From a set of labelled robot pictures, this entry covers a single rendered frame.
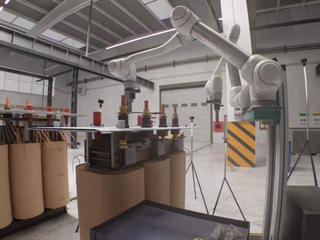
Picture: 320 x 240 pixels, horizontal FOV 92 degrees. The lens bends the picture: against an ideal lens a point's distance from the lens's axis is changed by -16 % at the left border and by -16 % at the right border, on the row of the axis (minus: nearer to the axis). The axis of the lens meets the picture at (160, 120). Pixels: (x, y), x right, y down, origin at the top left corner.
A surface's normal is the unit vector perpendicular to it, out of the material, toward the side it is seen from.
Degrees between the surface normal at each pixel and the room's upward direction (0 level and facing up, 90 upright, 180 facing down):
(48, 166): 90
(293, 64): 90
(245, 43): 90
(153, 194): 90
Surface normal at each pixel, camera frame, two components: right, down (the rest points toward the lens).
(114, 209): 0.24, -0.03
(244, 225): -0.52, -0.03
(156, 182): 0.59, -0.03
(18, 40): 0.88, -0.01
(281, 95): -0.32, -0.03
